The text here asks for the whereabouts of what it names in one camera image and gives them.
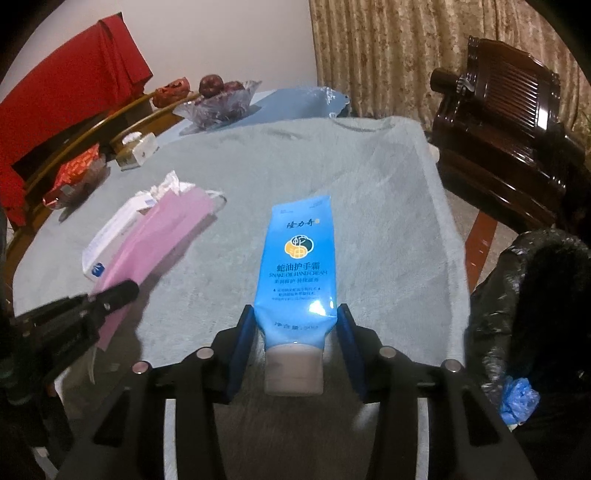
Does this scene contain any tissue box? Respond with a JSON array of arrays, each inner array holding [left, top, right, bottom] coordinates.
[[115, 131, 159, 171]]

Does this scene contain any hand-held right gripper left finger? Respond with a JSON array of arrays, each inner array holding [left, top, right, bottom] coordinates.
[[58, 305, 256, 480]]

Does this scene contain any blue hand cream tube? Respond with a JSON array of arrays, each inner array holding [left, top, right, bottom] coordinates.
[[253, 194, 340, 395]]

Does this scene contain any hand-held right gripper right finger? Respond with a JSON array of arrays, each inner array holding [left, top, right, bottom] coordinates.
[[336, 302, 539, 480]]

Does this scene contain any pink face mask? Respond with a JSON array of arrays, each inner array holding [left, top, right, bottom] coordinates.
[[85, 186, 228, 384]]

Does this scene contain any red snack packet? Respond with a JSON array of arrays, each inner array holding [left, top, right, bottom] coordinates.
[[42, 143, 102, 206]]

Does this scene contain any dark wooden chair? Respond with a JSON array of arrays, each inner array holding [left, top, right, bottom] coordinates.
[[424, 36, 591, 232]]

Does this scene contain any large dark red apple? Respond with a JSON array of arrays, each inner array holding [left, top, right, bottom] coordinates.
[[198, 74, 225, 99]]

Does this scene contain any grey-blue tablecloth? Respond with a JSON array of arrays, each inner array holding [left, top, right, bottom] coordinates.
[[13, 115, 472, 480]]

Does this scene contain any white tissue packet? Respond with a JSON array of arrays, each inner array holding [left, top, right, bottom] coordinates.
[[82, 171, 197, 283]]

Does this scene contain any black trash bag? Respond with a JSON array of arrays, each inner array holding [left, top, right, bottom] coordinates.
[[464, 228, 591, 480]]

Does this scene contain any blue plastic bag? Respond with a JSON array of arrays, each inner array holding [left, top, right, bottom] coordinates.
[[498, 376, 541, 426]]

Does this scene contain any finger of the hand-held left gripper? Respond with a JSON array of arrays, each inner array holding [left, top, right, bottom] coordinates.
[[60, 280, 140, 324]]

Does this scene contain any glass fruit bowl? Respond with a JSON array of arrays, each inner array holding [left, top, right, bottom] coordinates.
[[173, 79, 263, 130]]

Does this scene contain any red cloth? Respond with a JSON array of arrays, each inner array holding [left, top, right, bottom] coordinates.
[[0, 11, 154, 227]]

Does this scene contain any beige patterned curtain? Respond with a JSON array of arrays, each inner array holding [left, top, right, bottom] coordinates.
[[308, 0, 591, 134]]

